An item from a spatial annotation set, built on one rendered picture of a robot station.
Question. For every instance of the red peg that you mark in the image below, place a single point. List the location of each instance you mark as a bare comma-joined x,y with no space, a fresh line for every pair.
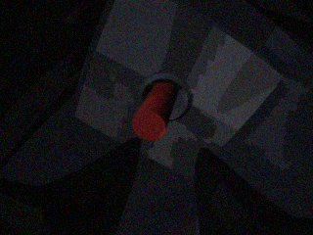
153,117

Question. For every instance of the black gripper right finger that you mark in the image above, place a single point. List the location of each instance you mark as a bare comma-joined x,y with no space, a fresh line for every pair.
228,205

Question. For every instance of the dark grey open box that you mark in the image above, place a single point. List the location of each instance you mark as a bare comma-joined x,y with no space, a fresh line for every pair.
46,47

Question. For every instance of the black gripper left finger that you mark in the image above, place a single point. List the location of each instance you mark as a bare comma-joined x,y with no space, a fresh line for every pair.
88,201

